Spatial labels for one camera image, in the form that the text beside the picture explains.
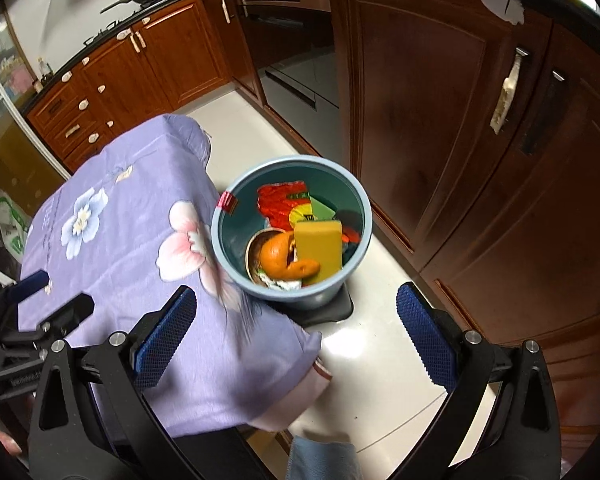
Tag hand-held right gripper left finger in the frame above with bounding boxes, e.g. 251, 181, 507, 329
27, 285, 201, 480

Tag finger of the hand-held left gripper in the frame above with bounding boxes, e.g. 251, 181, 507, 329
0, 294, 96, 361
0, 270, 50, 306

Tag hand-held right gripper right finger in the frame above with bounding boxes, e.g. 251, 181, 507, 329
387, 281, 562, 480

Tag brown paper bowl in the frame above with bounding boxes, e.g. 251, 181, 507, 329
245, 228, 293, 286

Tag blue round bin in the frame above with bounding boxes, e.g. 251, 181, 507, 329
211, 156, 372, 328

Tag white tissue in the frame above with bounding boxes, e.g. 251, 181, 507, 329
260, 272, 303, 292

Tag orange peel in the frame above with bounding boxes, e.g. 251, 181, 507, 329
259, 232, 322, 281

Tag green and yellow sponge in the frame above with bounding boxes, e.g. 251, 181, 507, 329
293, 219, 343, 286

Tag green cardboard food box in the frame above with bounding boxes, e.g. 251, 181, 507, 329
307, 195, 338, 221

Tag red snack bag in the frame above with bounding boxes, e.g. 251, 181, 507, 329
257, 182, 313, 231

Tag green and white sack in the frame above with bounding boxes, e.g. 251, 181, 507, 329
0, 187, 33, 263

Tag purple floral tablecloth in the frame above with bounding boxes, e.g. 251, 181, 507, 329
17, 114, 331, 438

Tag blue cloth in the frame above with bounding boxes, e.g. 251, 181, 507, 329
286, 437, 358, 480

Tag wooden drawer cabinet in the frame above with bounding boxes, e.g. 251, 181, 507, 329
27, 77, 118, 173

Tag large wooden cabinet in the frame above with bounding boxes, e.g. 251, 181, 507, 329
325, 0, 600, 461

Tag white cabinet safety locks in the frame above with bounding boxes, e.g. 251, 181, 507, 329
60, 0, 291, 143

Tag wooden double-door cabinet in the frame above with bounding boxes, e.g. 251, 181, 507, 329
80, 0, 231, 133

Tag gas stove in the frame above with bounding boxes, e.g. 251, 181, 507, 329
82, 0, 176, 46

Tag narrow wooden cabinet door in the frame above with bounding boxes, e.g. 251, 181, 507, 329
202, 0, 266, 106

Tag built-in black oven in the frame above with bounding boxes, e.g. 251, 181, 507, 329
230, 0, 341, 161

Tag large white safety lock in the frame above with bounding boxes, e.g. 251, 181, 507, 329
480, 0, 525, 25

